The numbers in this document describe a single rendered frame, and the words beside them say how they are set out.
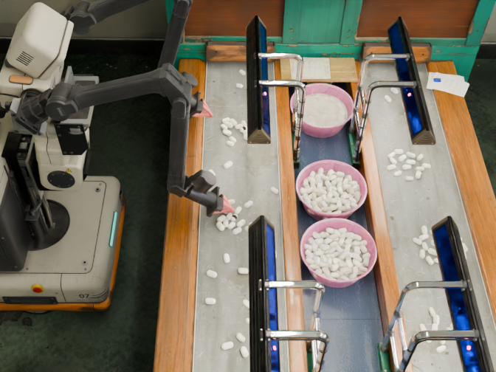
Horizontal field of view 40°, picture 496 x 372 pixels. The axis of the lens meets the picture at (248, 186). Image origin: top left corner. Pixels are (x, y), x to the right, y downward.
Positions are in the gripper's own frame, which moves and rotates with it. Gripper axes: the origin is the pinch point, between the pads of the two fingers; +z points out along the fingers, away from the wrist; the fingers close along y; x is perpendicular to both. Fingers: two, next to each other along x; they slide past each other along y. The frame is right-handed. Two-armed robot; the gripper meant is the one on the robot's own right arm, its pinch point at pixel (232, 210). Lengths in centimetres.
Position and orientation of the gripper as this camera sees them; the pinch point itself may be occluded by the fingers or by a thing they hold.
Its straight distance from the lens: 245.5
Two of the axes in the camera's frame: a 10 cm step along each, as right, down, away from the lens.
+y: -0.2, -7.7, 6.4
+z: 7.7, 3.9, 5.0
